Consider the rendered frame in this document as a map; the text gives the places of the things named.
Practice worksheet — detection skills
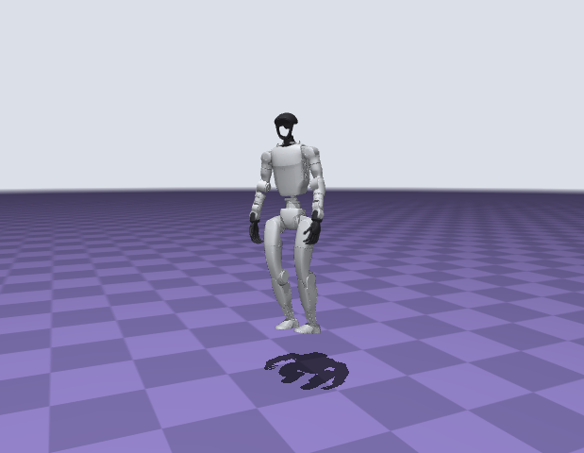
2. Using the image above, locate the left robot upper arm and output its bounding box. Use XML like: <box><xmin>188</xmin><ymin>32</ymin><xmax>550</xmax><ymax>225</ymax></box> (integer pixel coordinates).
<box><xmin>302</xmin><ymin>146</ymin><xmax>323</xmax><ymax>191</ymax></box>

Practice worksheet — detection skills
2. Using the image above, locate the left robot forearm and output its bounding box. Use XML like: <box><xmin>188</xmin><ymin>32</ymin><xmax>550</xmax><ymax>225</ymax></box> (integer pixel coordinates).
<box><xmin>312</xmin><ymin>178</ymin><xmax>325</xmax><ymax>219</ymax></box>

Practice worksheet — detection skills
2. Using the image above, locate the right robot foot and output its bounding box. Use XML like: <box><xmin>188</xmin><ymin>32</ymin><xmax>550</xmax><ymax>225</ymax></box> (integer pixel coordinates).
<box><xmin>275</xmin><ymin>318</ymin><xmax>299</xmax><ymax>329</ymax></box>

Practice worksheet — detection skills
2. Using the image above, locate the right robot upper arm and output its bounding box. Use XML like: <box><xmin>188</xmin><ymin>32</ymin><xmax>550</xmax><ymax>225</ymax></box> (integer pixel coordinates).
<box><xmin>257</xmin><ymin>150</ymin><xmax>273</xmax><ymax>193</ymax></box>

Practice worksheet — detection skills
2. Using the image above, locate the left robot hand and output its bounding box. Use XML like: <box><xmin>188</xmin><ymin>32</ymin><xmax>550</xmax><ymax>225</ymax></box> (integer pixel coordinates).
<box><xmin>303</xmin><ymin>210</ymin><xmax>323</xmax><ymax>244</ymax></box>

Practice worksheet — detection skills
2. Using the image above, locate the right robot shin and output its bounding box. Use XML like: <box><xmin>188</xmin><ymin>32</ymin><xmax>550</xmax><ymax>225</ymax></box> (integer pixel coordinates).
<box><xmin>271</xmin><ymin>278</ymin><xmax>294</xmax><ymax>321</ymax></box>

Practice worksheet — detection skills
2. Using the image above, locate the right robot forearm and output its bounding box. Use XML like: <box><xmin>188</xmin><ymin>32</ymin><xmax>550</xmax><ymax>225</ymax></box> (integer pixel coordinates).
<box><xmin>249</xmin><ymin>185</ymin><xmax>266</xmax><ymax>220</ymax></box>

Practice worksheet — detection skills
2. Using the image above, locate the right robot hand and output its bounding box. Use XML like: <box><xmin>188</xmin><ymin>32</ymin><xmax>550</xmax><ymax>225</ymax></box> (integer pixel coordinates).
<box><xmin>249</xmin><ymin>212</ymin><xmax>263</xmax><ymax>243</ymax></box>

